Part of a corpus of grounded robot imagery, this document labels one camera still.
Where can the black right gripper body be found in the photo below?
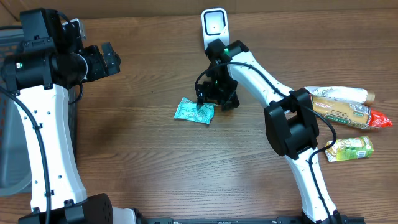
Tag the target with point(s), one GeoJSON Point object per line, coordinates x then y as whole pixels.
{"type": "Point", "coordinates": [226, 86]}

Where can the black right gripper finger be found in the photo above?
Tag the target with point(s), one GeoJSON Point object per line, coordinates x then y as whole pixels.
{"type": "Point", "coordinates": [231, 102]}
{"type": "Point", "coordinates": [201, 94]}

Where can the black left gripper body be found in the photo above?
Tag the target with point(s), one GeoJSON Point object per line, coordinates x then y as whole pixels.
{"type": "Point", "coordinates": [104, 61]}

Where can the teal wet wipes packet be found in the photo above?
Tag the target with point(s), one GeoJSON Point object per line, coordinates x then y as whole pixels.
{"type": "Point", "coordinates": [190, 111]}

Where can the white tube with gold cap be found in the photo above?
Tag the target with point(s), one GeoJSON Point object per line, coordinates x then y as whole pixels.
{"type": "Point", "coordinates": [342, 93]}

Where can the orange spaghetti pasta packet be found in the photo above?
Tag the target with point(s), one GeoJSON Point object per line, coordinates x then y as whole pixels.
{"type": "Point", "coordinates": [350, 113]}

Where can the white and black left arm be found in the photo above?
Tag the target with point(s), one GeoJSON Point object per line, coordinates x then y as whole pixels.
{"type": "Point", "coordinates": [54, 60]}

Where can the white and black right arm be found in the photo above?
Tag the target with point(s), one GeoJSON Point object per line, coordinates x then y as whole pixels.
{"type": "Point", "coordinates": [290, 121]}

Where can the white barcode scanner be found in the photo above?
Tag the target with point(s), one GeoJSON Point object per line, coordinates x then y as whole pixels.
{"type": "Point", "coordinates": [214, 24]}

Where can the grey plastic shopping basket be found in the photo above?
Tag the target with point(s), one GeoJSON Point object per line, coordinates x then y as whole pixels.
{"type": "Point", "coordinates": [15, 167]}

